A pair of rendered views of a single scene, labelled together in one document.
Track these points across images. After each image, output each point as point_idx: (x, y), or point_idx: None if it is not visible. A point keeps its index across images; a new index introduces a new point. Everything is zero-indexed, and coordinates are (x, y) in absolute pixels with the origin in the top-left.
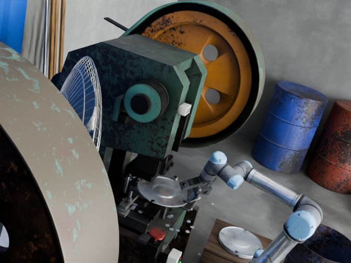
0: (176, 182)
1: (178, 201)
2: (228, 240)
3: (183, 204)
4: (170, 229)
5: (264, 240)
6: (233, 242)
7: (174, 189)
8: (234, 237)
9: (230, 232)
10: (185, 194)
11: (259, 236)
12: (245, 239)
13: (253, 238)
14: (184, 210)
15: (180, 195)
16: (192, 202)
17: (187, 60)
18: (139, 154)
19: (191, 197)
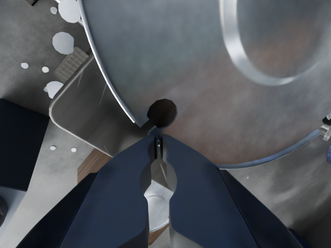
0: (318, 125)
1: (164, 61)
2: (155, 190)
3: (125, 90)
4: (68, 2)
5: (150, 235)
6: (148, 196)
7: (289, 88)
8: (159, 201)
9: (171, 196)
10: (225, 142)
11: (159, 232)
12: (152, 214)
13: (153, 224)
14: (67, 79)
15: (229, 107)
16: (152, 169)
17: None
18: None
19: (120, 183)
